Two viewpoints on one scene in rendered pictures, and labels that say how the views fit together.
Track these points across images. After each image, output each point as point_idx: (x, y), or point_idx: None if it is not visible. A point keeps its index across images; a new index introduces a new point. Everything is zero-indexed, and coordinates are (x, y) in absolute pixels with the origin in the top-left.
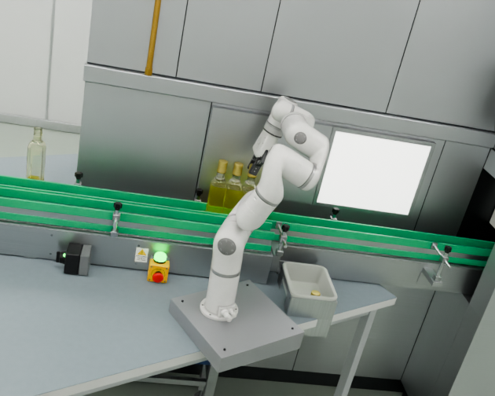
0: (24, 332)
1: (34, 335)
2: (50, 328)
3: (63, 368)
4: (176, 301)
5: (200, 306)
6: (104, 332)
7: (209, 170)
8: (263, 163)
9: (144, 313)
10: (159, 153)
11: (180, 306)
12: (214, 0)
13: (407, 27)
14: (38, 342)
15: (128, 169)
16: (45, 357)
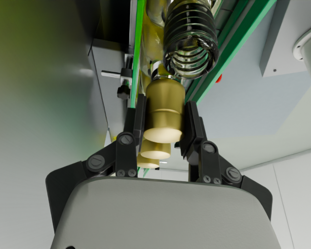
0: (234, 123)
1: (238, 121)
2: (236, 117)
3: (273, 116)
4: (270, 74)
5: (303, 61)
6: (256, 102)
7: (81, 106)
8: (270, 196)
9: (250, 81)
10: (83, 152)
11: (281, 73)
12: None
13: None
14: (246, 121)
15: (96, 138)
16: (259, 120)
